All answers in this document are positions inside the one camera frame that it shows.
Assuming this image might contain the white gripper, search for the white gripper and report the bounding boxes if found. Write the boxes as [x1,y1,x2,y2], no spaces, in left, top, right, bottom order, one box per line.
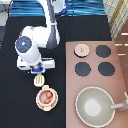
[17,58,55,74]

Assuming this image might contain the cream slotted spatula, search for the cream slotted spatula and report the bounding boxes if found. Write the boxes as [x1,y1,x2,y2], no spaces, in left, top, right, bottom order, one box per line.
[34,74,44,87]

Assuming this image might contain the pink pot lid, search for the pink pot lid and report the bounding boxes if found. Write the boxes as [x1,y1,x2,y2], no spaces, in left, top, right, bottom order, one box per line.
[75,44,90,57]

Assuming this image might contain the cream round plate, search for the cream round plate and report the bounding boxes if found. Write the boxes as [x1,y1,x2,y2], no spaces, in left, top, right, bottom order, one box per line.
[35,89,59,112]

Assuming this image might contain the pink toy pot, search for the pink toy pot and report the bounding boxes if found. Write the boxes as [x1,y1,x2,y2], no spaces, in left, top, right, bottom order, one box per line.
[36,84,58,112]

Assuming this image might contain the blue white robot base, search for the blue white robot base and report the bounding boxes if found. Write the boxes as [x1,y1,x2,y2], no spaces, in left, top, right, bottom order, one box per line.
[52,0,67,14]

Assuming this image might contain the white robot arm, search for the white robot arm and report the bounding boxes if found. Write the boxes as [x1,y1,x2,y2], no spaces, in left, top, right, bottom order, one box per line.
[15,0,60,74]

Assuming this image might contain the black burner front left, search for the black burner front left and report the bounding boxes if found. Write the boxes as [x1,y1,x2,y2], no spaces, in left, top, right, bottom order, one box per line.
[75,62,91,77]

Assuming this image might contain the black burner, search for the black burner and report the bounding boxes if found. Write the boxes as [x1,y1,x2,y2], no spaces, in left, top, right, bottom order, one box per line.
[98,62,115,76]
[75,62,91,77]
[96,45,111,58]

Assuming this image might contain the black burner rear right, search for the black burner rear right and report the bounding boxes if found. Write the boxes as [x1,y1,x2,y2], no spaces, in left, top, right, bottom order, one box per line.
[96,45,111,58]

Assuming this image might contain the pink toy stove top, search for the pink toy stove top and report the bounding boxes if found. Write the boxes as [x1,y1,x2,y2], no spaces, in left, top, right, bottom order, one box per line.
[66,41,128,128]

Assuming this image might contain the black burner front right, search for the black burner front right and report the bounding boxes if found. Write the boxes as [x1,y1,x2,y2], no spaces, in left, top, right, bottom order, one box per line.
[98,62,115,76]

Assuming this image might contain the grey toy faucet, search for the grey toy faucet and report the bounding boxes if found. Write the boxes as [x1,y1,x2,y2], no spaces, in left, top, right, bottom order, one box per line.
[111,92,128,111]

